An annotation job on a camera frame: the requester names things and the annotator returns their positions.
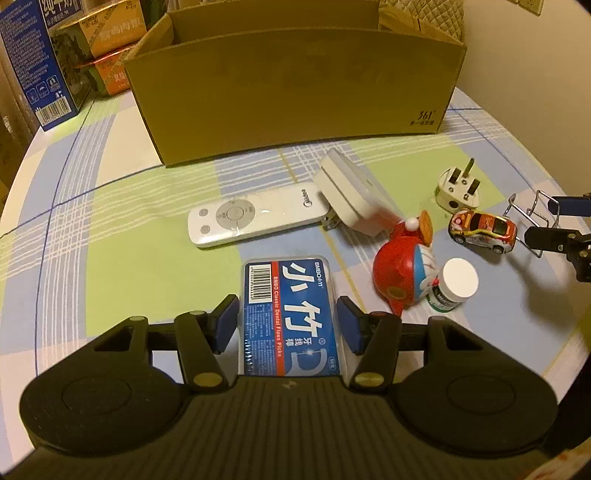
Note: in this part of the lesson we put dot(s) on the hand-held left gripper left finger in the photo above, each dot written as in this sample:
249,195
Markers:
225,323

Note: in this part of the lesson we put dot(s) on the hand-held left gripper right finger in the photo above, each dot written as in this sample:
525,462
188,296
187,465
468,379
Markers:
350,325

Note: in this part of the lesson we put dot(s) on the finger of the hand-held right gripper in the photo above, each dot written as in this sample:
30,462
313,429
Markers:
554,237
572,204

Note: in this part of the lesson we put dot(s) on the blue dental floss box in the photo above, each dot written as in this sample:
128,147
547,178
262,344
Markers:
295,318

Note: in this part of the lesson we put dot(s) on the red and white toy car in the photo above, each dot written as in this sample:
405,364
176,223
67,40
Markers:
482,228

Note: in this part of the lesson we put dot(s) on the red cartoon cat toy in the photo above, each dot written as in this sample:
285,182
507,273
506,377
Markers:
397,265

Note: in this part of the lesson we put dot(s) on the white-capped pill bottle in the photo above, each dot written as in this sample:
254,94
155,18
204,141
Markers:
457,279

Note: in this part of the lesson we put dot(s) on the white three-pin plug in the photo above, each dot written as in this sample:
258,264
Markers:
455,196

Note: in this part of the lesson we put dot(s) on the brown cardboard box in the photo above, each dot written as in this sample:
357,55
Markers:
295,97

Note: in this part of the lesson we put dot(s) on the white remote control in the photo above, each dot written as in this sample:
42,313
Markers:
258,214

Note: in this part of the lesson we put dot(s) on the white plug-in adapter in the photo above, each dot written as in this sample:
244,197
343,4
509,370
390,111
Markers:
355,191

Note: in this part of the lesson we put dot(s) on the quilted beige chair cover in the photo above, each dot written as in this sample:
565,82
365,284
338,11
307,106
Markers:
425,14

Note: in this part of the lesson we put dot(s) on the instant rice bowl orange band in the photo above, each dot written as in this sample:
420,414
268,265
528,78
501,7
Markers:
113,74

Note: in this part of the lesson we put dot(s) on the instant rice bowl green band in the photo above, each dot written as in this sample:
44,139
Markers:
106,27

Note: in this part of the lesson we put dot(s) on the dark blue milk carton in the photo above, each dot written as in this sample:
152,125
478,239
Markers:
32,60

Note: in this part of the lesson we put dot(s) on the beige wall socket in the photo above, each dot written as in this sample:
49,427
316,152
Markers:
530,6

